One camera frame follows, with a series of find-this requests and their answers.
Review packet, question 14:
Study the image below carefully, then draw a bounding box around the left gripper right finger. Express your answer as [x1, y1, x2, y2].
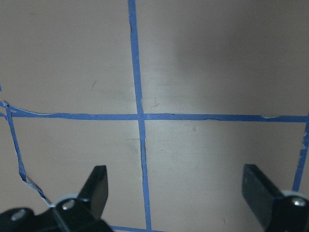
[241, 164, 284, 229]

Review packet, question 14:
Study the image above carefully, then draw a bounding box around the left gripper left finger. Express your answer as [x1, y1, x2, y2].
[77, 165, 108, 219]

